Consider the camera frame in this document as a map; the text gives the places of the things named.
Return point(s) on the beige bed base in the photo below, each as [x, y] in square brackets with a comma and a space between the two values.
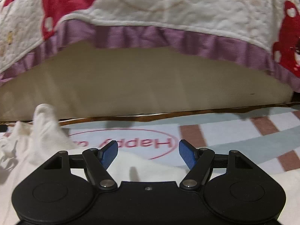
[83, 81]

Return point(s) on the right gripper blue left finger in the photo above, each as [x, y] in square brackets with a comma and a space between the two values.
[97, 162]

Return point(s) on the white quilt with red bears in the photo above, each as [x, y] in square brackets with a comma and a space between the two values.
[257, 34]

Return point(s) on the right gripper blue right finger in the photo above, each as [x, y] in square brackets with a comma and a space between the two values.
[199, 162]

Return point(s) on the cream fleece zip jacket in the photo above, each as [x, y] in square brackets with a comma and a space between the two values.
[55, 190]

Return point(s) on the checkered floor rug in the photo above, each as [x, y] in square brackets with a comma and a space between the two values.
[268, 136]

